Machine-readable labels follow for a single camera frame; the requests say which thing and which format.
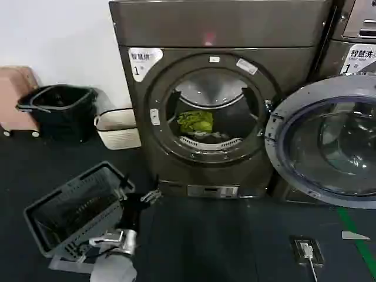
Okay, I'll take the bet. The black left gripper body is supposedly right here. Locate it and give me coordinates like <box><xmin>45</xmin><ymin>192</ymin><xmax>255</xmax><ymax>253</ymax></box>
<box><xmin>119</xmin><ymin>192</ymin><xmax>148</xmax><ymax>233</ymax></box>

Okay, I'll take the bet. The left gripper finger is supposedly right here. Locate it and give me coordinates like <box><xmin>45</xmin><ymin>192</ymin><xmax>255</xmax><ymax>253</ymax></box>
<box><xmin>116</xmin><ymin>173</ymin><xmax>136</xmax><ymax>202</ymax></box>
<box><xmin>140</xmin><ymin>174</ymin><xmax>163</xmax><ymax>207</ymax></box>

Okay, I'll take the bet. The grey plastic laundry basket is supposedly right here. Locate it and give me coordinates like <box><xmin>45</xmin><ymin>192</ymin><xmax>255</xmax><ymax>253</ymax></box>
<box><xmin>23</xmin><ymin>160</ymin><xmax>136</xmax><ymax>260</ymax></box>

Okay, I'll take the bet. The grey-white garment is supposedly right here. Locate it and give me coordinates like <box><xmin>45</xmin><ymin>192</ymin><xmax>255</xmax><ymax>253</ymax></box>
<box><xmin>187</xmin><ymin>130</ymin><xmax>230</xmax><ymax>139</ymax></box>

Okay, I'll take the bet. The green garment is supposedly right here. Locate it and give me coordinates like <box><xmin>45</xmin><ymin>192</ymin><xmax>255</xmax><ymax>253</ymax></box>
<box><xmin>176</xmin><ymin>110</ymin><xmax>214</xmax><ymax>134</ymax></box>

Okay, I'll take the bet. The black plastic bin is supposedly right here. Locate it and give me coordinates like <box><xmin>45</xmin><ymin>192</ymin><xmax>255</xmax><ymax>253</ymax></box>
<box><xmin>15</xmin><ymin>84</ymin><xmax>99</xmax><ymax>144</ymax></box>

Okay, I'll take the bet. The pink wheeled suitcase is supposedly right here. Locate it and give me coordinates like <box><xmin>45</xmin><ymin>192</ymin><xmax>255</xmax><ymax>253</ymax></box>
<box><xmin>0</xmin><ymin>65</ymin><xmax>41</xmax><ymax>139</ymax></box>

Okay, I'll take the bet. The round glass dryer door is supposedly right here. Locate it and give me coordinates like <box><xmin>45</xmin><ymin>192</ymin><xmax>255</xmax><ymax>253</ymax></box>
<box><xmin>264</xmin><ymin>75</ymin><xmax>376</xmax><ymax>210</ymax></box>

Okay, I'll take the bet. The metal floor socket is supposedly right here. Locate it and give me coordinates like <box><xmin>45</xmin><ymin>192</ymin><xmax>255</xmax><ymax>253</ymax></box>
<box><xmin>288</xmin><ymin>234</ymin><xmax>325</xmax><ymax>268</ymax></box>

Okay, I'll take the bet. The grey dryer with open drum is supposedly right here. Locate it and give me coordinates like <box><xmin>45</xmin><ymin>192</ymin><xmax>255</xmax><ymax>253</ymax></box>
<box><xmin>108</xmin><ymin>0</ymin><xmax>336</xmax><ymax>201</ymax></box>

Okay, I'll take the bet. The white floor tape piece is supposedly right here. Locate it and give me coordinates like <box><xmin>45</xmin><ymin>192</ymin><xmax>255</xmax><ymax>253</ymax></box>
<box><xmin>341</xmin><ymin>230</ymin><xmax>372</xmax><ymax>241</ymax></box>

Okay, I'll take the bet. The green floor tape strip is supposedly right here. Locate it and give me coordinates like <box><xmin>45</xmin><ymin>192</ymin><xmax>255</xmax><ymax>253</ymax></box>
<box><xmin>336</xmin><ymin>206</ymin><xmax>376</xmax><ymax>280</ymax></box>

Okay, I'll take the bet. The grey dryer with blue-lettered label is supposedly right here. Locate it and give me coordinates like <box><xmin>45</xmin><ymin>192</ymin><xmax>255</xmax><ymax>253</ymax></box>
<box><xmin>315</xmin><ymin>0</ymin><xmax>376</xmax><ymax>204</ymax></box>

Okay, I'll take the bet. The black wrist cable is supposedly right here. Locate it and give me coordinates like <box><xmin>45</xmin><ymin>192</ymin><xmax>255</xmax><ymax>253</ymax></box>
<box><xmin>76</xmin><ymin>240</ymin><xmax>119</xmax><ymax>263</ymax></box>

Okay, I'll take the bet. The white plug with cable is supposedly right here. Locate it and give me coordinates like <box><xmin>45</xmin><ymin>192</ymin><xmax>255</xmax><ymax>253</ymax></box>
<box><xmin>300</xmin><ymin>240</ymin><xmax>320</xmax><ymax>282</ymax></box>

